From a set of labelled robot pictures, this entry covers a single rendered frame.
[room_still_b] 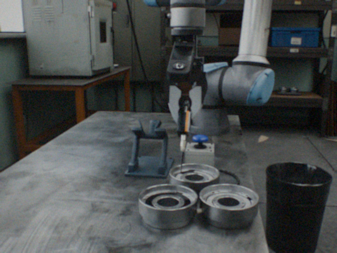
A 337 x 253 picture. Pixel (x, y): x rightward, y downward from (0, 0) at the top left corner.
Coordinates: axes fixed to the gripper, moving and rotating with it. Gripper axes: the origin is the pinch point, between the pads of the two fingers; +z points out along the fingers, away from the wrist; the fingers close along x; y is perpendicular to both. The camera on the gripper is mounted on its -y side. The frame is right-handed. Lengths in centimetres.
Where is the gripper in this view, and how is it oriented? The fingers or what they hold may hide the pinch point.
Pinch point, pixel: (185, 119)
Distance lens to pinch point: 80.2
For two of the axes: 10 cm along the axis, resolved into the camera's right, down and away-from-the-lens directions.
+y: 1.6, -2.5, 9.5
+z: 0.0, 9.7, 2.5
